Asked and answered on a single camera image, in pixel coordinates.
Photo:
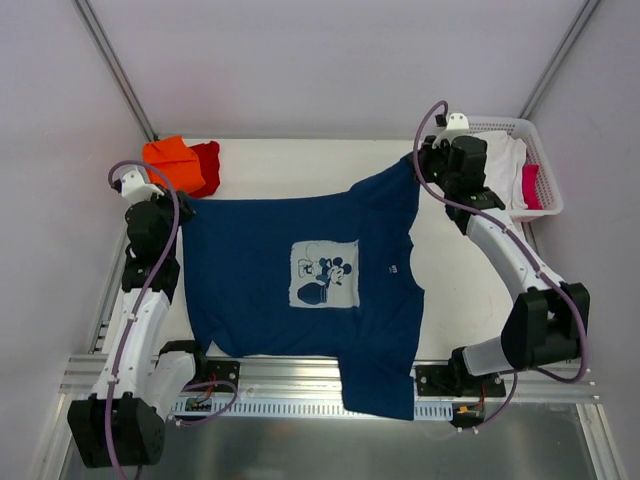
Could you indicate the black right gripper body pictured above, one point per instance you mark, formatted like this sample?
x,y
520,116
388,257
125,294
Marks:
x,y
428,160

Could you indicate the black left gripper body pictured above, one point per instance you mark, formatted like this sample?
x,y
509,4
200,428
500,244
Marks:
x,y
181,206

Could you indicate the blue printed t shirt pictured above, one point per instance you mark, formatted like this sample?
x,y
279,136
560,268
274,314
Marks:
x,y
319,276

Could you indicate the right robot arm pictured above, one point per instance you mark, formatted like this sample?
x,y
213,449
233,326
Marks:
x,y
546,329

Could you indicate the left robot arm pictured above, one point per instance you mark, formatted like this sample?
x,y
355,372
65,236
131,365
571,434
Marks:
x,y
122,421

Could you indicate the white t shirt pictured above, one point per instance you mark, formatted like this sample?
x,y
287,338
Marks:
x,y
506,158

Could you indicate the orange folded t shirt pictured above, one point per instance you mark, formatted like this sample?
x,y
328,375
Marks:
x,y
176,161

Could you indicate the pink t shirt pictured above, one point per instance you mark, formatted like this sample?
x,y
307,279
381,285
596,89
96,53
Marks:
x,y
529,181

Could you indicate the red folded t shirt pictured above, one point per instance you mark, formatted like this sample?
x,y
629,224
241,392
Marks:
x,y
208,155

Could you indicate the white plastic basket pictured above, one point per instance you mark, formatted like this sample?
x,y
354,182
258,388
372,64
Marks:
x,y
547,189

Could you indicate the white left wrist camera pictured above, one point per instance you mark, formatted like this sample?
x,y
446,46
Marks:
x,y
133,186

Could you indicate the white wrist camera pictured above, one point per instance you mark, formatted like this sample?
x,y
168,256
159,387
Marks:
x,y
133,186
457,124

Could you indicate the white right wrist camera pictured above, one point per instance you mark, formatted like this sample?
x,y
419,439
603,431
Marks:
x,y
457,124

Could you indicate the left aluminium corner post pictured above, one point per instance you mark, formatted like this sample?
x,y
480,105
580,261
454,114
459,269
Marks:
x,y
100,38

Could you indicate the aluminium corner post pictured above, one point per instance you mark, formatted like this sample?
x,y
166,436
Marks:
x,y
100,38
577,27

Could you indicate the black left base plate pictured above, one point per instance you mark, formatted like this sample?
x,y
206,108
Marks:
x,y
217,371

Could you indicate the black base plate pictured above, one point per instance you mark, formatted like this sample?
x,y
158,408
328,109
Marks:
x,y
444,381
217,371

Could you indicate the aluminium front rail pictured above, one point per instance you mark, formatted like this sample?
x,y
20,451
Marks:
x,y
318,379

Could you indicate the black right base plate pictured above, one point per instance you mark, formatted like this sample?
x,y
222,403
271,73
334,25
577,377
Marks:
x,y
444,381

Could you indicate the right aluminium corner post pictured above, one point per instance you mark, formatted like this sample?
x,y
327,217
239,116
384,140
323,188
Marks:
x,y
577,27

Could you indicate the white slotted cable duct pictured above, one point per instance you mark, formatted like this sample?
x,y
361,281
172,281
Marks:
x,y
297,408

